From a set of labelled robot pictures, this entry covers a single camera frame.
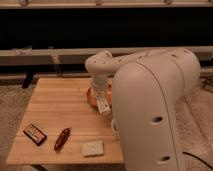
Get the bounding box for black orange small box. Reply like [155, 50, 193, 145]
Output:
[23, 124, 47, 146]

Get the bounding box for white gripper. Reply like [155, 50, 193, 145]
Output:
[92, 84, 111, 116]

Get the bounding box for grey cup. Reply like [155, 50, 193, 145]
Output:
[111, 118, 117, 135]

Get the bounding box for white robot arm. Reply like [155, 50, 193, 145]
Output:
[85, 48, 200, 171]

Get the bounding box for orange ceramic bowl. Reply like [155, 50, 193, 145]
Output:
[86, 84, 112, 108]

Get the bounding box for black cable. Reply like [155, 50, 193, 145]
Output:
[182, 151, 213, 171]

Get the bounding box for brown bottle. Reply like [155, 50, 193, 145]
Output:
[54, 128, 70, 151]

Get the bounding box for wooden table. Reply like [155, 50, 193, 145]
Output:
[7, 78, 123, 164]

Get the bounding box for beige sponge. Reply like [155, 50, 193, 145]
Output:
[82, 140, 104, 157]

